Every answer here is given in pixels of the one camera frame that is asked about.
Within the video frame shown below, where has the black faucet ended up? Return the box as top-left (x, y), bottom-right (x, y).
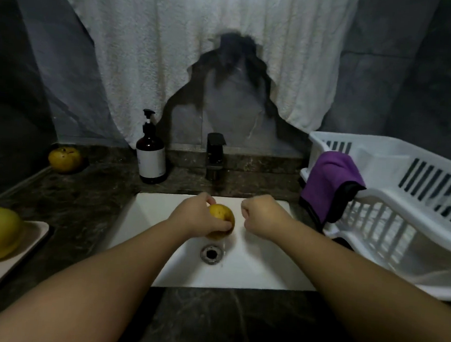
top-left (203, 132), bottom-right (229, 187)

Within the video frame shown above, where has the white sink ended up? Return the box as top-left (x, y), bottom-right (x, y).
top-left (98, 187), bottom-right (324, 299)

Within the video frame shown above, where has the group of yellow apples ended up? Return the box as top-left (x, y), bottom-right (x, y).
top-left (47, 144), bottom-right (85, 176)

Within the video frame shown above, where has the dark soap pump bottle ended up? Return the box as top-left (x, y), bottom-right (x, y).
top-left (133, 108), bottom-right (173, 186)

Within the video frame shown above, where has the person's left forearm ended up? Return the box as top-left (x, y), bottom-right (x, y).
top-left (0, 207), bottom-right (188, 342)

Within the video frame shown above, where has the white plastic basket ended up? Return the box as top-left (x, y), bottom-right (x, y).
top-left (291, 130), bottom-right (451, 302)

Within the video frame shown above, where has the purple cloth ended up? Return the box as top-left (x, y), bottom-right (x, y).
top-left (297, 149), bottom-right (370, 229)

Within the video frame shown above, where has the person's right forearm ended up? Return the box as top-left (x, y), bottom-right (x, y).
top-left (271, 213), bottom-right (451, 342)

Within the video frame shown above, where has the metal sink drain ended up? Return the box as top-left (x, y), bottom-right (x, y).
top-left (200, 243), bottom-right (228, 266)

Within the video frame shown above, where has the person's right hand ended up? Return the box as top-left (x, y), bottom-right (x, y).
top-left (238, 192), bottom-right (298, 243)

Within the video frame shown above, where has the beige plastic tray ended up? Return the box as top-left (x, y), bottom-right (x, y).
top-left (0, 218), bottom-right (52, 319)

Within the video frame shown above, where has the white hanging towel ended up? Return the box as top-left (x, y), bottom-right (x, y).
top-left (44, 0), bottom-right (362, 162)

